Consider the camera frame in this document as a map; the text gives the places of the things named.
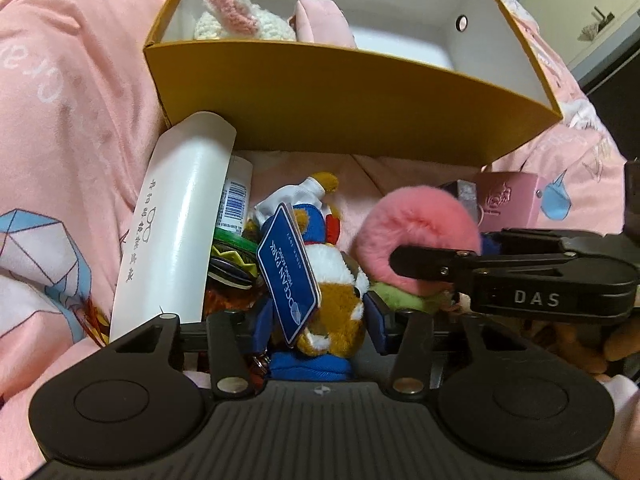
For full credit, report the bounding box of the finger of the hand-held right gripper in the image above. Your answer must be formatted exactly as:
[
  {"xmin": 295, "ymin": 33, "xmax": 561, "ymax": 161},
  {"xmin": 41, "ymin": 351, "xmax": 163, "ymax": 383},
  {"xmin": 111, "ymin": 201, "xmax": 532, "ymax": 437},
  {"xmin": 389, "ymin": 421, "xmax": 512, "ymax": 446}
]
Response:
[
  {"xmin": 390, "ymin": 244, "xmax": 482, "ymax": 282},
  {"xmin": 481, "ymin": 227, "xmax": 577, "ymax": 257}
]

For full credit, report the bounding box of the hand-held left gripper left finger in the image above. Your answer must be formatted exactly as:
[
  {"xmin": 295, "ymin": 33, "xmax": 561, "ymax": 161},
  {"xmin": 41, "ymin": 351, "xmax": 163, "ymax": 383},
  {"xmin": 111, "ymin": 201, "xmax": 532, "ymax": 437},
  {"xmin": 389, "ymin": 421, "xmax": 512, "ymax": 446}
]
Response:
[{"xmin": 107, "ymin": 309, "xmax": 257, "ymax": 401}]

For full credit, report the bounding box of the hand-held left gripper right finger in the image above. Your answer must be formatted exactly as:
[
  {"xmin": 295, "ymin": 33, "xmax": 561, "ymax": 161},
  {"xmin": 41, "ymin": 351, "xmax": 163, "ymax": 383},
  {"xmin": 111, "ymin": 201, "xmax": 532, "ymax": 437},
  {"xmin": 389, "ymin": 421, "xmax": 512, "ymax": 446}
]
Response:
[{"xmin": 362, "ymin": 293, "xmax": 527, "ymax": 395}]

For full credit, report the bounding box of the pink fluffy pom-pom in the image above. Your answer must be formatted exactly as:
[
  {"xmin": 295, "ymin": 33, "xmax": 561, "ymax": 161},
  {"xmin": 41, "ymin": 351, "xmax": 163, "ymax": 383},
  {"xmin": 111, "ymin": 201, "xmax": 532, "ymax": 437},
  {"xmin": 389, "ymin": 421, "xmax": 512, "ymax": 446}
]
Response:
[{"xmin": 350, "ymin": 185, "xmax": 483, "ymax": 296}]

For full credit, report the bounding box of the brown white plush toy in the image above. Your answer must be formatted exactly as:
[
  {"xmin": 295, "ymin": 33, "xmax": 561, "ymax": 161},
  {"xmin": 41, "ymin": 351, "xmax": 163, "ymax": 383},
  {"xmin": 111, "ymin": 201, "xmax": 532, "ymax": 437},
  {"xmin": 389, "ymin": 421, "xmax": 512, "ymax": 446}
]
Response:
[{"xmin": 247, "ymin": 172, "xmax": 371, "ymax": 383}]

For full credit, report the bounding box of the burger keychain toy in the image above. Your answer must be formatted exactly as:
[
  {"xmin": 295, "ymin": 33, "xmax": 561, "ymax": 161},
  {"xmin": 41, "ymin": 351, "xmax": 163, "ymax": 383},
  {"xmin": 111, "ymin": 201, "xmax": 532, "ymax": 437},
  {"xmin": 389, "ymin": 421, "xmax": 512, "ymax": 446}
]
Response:
[{"xmin": 209, "ymin": 227, "xmax": 261, "ymax": 288}]

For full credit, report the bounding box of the yellow cardboard box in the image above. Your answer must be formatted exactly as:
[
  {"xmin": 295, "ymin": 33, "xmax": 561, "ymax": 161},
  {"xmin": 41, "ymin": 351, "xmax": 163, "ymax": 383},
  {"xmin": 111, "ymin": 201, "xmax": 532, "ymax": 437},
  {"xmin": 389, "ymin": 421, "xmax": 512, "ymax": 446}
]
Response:
[{"xmin": 143, "ymin": 0, "xmax": 565, "ymax": 167}]

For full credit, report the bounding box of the green plush toy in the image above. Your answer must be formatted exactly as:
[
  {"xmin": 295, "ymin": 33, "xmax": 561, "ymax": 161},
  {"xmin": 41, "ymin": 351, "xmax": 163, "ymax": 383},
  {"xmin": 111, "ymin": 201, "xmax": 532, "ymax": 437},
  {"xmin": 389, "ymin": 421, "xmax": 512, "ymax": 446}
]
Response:
[{"xmin": 370, "ymin": 280, "xmax": 451, "ymax": 316}]

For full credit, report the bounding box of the small pink box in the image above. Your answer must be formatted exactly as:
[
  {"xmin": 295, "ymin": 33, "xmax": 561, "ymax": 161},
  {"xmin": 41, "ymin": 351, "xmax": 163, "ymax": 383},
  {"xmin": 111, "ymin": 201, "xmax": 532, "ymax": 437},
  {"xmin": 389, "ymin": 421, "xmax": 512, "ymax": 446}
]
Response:
[{"xmin": 472, "ymin": 171, "xmax": 546, "ymax": 233}]

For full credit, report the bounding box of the orange plush toy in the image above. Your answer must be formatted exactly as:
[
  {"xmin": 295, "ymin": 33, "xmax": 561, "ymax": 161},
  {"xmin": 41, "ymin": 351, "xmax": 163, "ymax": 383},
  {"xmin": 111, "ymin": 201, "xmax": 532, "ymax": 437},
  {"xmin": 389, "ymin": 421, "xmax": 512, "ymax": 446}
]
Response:
[{"xmin": 520, "ymin": 320, "xmax": 626, "ymax": 376}]

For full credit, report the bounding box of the small grey box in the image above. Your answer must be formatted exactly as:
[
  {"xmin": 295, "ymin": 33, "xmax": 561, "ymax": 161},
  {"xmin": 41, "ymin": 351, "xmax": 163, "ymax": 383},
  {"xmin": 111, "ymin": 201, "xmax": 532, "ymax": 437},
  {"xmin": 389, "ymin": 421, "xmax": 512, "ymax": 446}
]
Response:
[{"xmin": 440, "ymin": 178, "xmax": 481, "ymax": 221}]

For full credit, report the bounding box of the blue hang tag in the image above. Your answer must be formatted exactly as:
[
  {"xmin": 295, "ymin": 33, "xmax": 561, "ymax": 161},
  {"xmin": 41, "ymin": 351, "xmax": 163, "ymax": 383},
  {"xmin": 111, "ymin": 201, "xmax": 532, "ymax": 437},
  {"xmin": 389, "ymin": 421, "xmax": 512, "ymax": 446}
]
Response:
[{"xmin": 256, "ymin": 202, "xmax": 321, "ymax": 347}]

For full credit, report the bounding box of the white barcode tube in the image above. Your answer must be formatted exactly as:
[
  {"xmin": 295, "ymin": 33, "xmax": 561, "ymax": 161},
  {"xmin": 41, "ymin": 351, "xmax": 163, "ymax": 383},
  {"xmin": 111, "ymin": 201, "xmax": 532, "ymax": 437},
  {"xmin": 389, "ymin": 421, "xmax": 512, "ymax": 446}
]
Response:
[{"xmin": 215, "ymin": 155, "xmax": 252, "ymax": 236}]

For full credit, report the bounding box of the white glasses case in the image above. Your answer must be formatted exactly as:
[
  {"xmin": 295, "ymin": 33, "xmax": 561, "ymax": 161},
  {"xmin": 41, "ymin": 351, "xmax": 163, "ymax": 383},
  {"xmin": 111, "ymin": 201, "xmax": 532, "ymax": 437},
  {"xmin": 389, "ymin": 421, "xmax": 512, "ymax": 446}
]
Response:
[{"xmin": 109, "ymin": 111, "xmax": 237, "ymax": 346}]

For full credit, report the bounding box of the pink plush pouch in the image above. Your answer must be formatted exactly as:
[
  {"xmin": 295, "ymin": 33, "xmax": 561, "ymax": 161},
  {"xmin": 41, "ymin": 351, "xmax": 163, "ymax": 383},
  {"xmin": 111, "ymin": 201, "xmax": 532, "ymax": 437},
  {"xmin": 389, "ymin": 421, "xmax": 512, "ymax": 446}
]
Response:
[{"xmin": 289, "ymin": 0, "xmax": 357, "ymax": 50}]

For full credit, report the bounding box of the pink printed blanket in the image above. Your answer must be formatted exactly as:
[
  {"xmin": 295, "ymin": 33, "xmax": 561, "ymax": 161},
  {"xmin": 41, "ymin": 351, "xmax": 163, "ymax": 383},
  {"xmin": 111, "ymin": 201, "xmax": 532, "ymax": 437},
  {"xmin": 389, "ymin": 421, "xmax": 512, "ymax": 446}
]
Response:
[{"xmin": 0, "ymin": 0, "xmax": 640, "ymax": 480}]

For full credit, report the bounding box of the white knitted bunny plush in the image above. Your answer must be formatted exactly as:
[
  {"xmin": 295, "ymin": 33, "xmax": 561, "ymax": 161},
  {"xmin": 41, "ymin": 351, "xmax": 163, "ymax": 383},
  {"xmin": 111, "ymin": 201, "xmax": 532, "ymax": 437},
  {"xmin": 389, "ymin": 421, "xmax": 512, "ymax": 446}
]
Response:
[{"xmin": 177, "ymin": 0, "xmax": 298, "ymax": 42}]

